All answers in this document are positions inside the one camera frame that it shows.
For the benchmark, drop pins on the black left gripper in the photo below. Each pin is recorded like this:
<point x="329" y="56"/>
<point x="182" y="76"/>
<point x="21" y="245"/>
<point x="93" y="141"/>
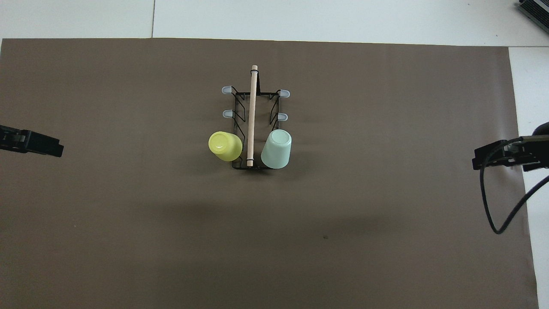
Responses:
<point x="3" y="137"/>

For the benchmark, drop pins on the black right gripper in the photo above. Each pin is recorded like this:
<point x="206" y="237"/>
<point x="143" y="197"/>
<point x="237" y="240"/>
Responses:
<point x="538" y="152"/>

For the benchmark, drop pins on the yellow plastic cup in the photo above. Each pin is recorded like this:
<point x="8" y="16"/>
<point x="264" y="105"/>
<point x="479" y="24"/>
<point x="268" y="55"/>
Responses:
<point x="225" y="146"/>

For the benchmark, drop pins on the pale green plastic cup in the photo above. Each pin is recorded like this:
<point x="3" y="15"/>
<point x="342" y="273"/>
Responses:
<point x="276" y="148"/>

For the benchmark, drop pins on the grey ribbed device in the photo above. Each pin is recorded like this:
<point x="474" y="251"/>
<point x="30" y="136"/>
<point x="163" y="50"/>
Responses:
<point x="536" y="9"/>

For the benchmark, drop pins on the brown table mat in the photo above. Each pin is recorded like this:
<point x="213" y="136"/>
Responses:
<point x="171" y="236"/>

